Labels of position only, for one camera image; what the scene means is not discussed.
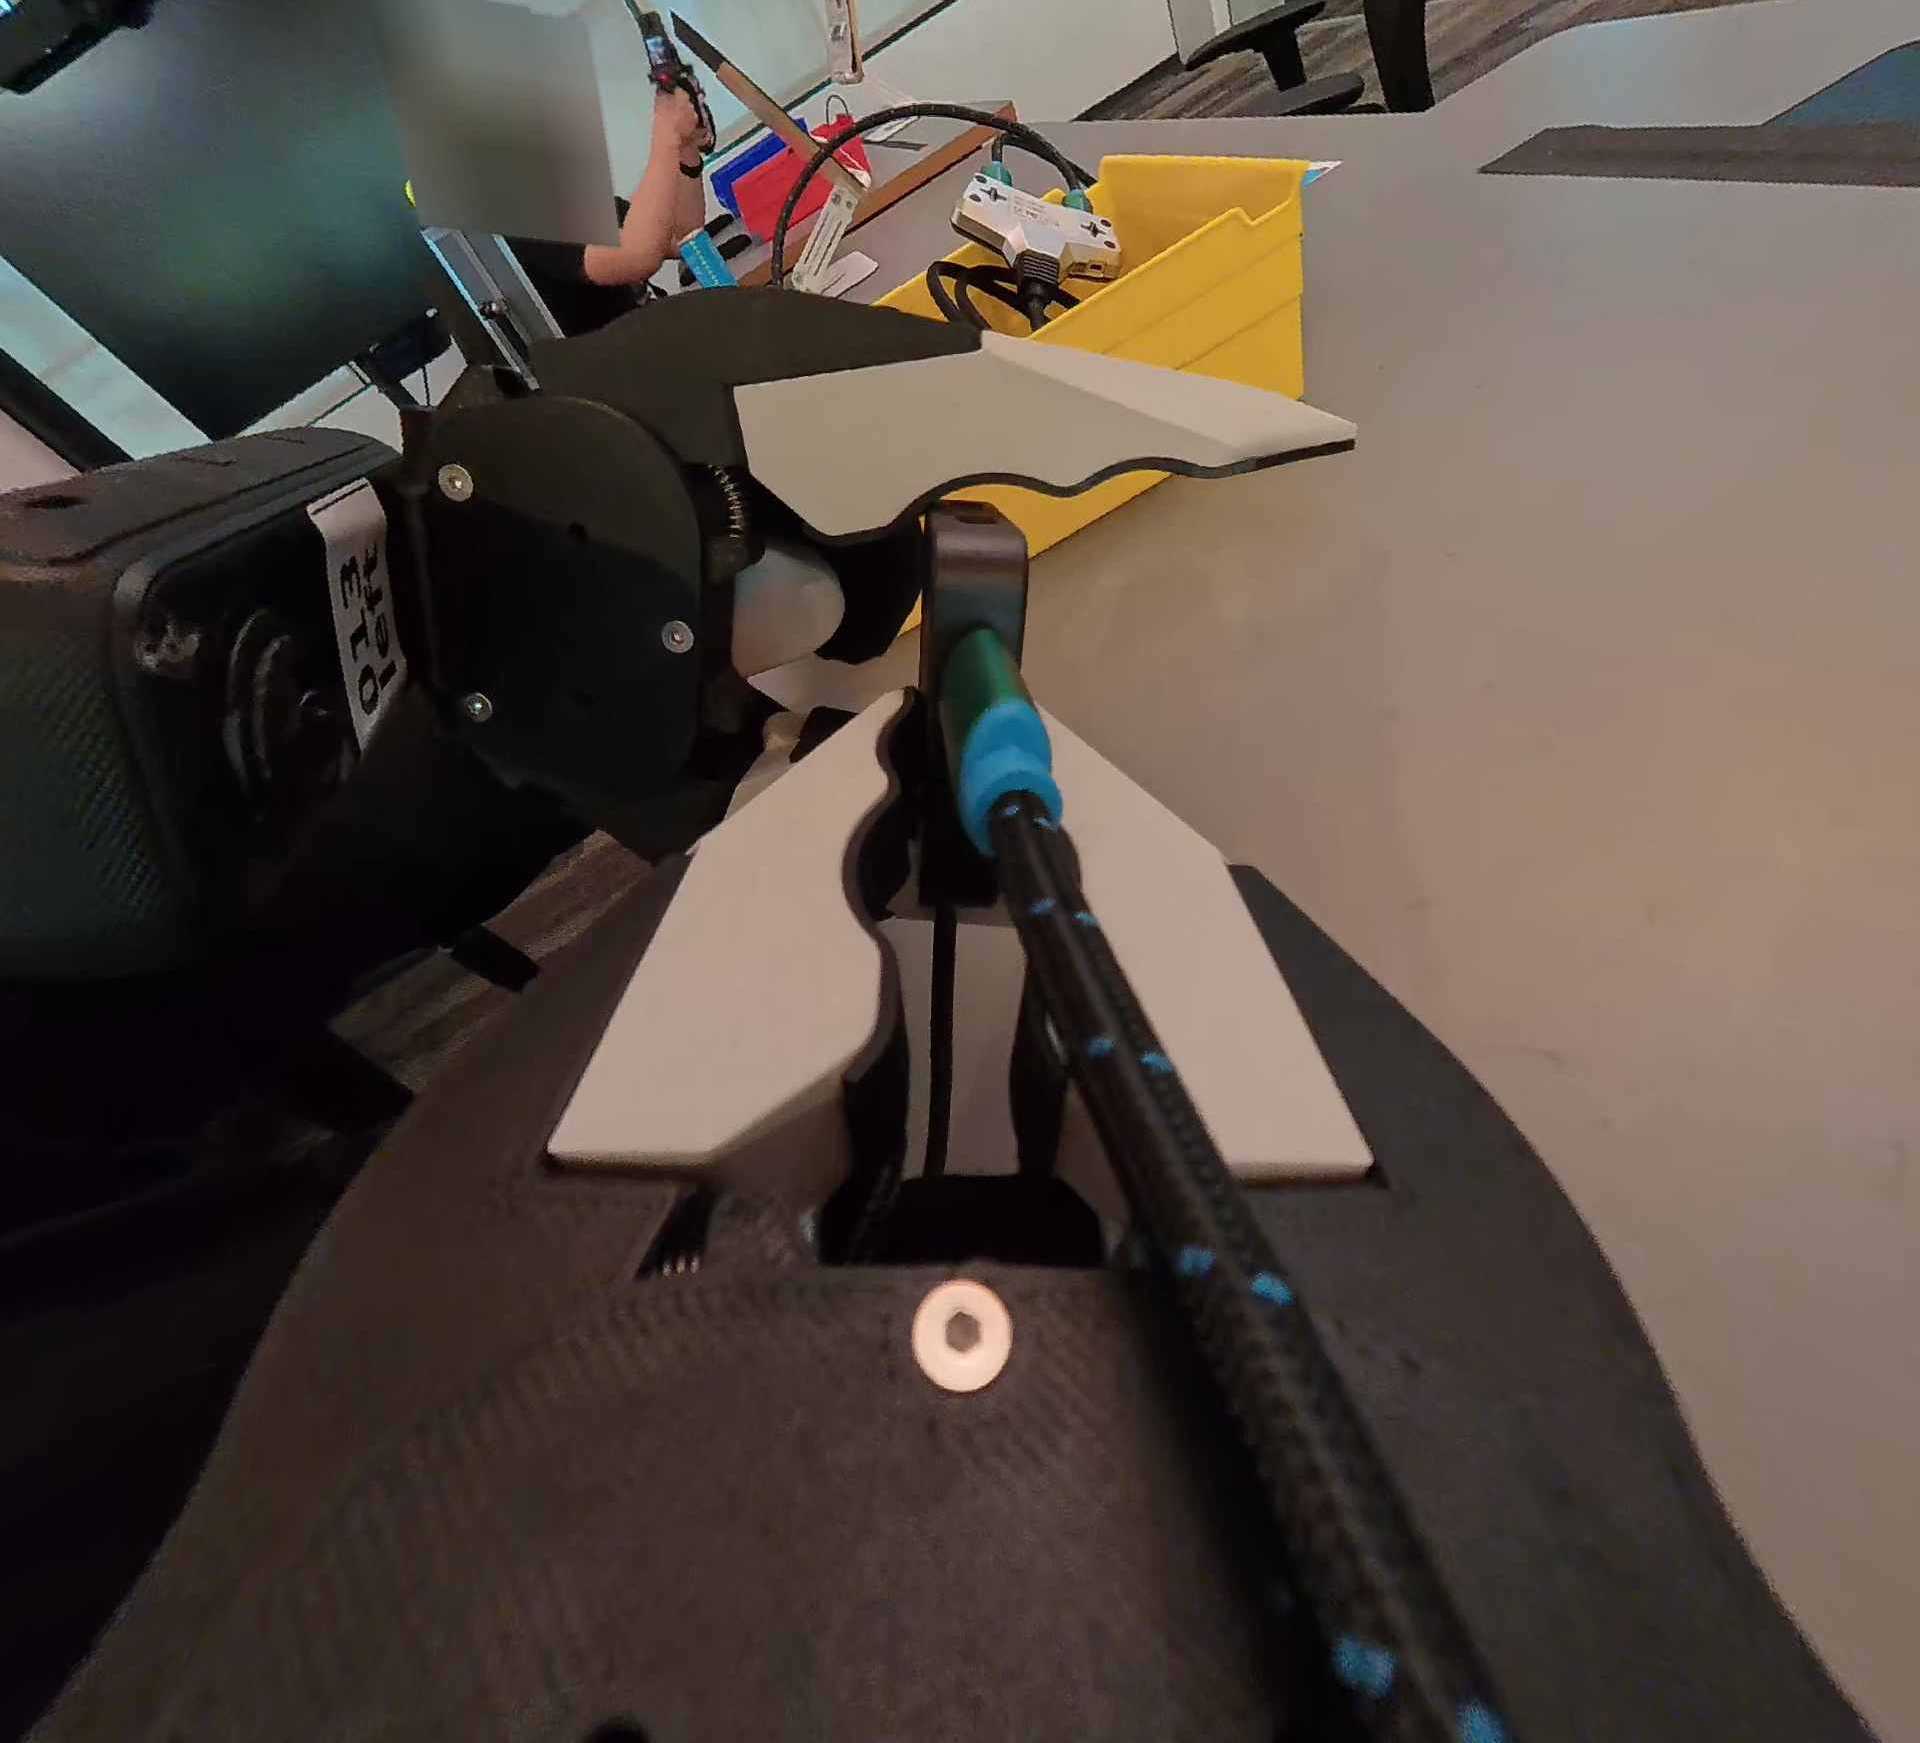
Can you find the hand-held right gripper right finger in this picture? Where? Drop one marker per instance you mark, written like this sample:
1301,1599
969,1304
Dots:
1213,1021

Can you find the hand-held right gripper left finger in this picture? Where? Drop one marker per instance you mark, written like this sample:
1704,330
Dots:
719,1021

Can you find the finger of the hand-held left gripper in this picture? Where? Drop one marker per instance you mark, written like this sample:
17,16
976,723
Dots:
781,690
931,422

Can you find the black adapter hub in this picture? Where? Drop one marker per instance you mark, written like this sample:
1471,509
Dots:
976,573

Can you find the yellow plastic bin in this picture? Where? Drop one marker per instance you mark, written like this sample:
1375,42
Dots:
1199,318

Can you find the silver adapter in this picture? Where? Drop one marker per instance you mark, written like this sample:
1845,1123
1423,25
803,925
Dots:
1035,224

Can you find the wooden table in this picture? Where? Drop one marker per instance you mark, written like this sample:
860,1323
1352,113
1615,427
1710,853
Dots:
915,175

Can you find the teal bottle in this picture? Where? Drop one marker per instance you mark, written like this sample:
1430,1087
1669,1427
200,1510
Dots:
706,259

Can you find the small red bin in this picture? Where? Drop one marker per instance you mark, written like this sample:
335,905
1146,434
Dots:
827,157

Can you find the blue plastic bin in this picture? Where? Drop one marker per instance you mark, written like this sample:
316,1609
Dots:
741,182

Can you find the silver tilted stand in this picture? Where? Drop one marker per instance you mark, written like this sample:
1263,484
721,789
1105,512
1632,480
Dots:
760,99

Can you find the person's black clothing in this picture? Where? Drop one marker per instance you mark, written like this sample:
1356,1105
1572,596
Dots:
91,1171

